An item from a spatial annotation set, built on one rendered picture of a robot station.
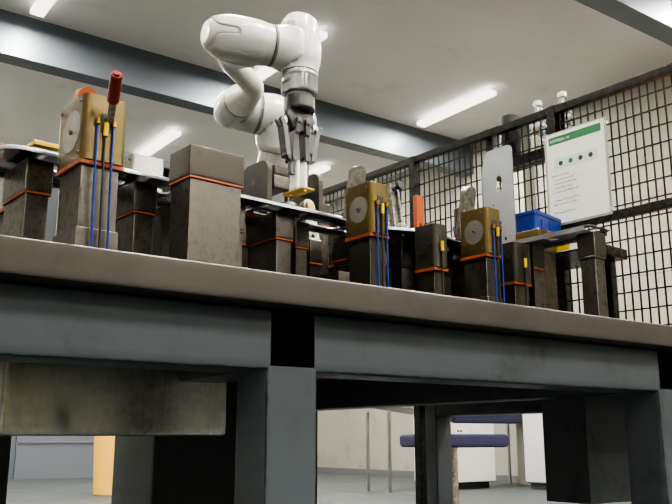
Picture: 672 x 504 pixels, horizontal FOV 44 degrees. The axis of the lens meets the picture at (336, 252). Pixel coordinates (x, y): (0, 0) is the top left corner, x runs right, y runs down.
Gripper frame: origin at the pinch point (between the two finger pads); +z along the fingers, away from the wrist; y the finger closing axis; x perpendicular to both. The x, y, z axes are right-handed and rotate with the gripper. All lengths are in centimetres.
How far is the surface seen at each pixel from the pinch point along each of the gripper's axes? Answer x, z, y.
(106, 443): -578, 67, -223
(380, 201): 22.1, 9.8, -5.9
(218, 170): 20.9, 11.1, 34.9
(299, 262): 1.6, 21.1, 0.6
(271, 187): -14.1, -1.1, -2.3
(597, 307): 40, 30, -60
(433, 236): 20.0, 14.4, -24.8
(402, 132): -539, -309, -572
